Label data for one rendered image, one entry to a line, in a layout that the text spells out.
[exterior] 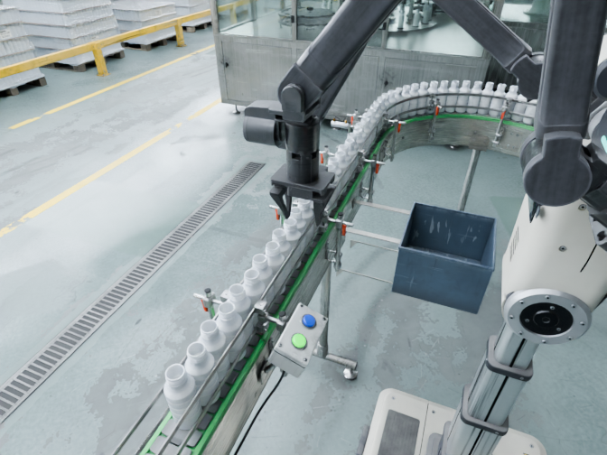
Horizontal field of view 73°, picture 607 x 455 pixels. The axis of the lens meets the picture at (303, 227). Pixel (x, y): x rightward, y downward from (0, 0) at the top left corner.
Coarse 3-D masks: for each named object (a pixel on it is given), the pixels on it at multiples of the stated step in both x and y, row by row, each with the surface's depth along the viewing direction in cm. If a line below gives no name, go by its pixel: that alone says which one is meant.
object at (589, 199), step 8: (592, 192) 54; (600, 192) 54; (584, 200) 57; (592, 200) 55; (600, 200) 54; (592, 208) 58; (600, 208) 55; (592, 216) 57; (600, 216) 56; (592, 224) 61; (600, 224) 59; (600, 232) 58; (600, 240) 57
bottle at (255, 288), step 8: (248, 272) 101; (256, 272) 101; (248, 280) 99; (256, 280) 99; (248, 288) 101; (256, 288) 101; (264, 288) 102; (248, 296) 101; (256, 296) 101; (256, 320) 106
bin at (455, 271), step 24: (432, 216) 166; (456, 216) 162; (480, 216) 158; (384, 240) 149; (408, 240) 177; (432, 240) 172; (456, 240) 168; (480, 240) 164; (408, 264) 145; (432, 264) 142; (456, 264) 138; (480, 264) 168; (408, 288) 152; (432, 288) 148; (456, 288) 143; (480, 288) 140
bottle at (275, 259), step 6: (270, 246) 111; (276, 246) 111; (270, 252) 108; (276, 252) 108; (270, 258) 109; (276, 258) 110; (282, 258) 111; (270, 264) 109; (276, 264) 109; (282, 264) 111; (276, 270) 110; (282, 276) 113; (276, 282) 113; (282, 282) 114; (276, 288) 114
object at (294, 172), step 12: (288, 156) 69; (312, 156) 70; (288, 168) 71; (300, 168) 69; (312, 168) 70; (276, 180) 72; (288, 180) 72; (300, 180) 71; (312, 180) 71; (324, 180) 72; (324, 192) 71
